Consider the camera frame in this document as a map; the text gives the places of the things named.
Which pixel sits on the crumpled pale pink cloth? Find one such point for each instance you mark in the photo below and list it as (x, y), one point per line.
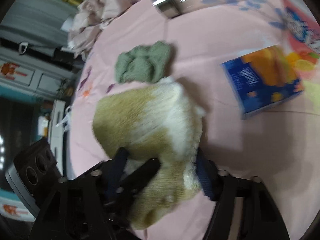
(87, 22)

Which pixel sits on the blue and orange carton box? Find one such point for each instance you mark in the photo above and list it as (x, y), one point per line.
(265, 85)

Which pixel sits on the grey panelled cabinet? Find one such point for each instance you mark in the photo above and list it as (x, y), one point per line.
(30, 77)

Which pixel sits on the green knitted sock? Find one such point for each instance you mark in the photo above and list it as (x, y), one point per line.
(142, 65)

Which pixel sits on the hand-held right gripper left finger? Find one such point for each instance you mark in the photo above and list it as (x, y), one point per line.
(117, 171)

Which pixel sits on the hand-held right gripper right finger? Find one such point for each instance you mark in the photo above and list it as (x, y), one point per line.
(206, 177)

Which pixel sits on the pink floral bedsheet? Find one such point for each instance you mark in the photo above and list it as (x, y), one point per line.
(225, 155)

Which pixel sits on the grey curtain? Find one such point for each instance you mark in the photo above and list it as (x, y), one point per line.
(37, 15)

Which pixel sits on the cream and tan fuzzy cloth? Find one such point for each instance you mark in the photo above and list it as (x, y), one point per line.
(150, 120)

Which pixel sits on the plastic jar with pink lid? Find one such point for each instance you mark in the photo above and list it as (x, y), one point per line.
(300, 30)

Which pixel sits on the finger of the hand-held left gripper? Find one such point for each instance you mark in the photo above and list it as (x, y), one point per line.
(143, 177)

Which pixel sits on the white plastic bag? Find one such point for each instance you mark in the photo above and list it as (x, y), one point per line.
(63, 120)

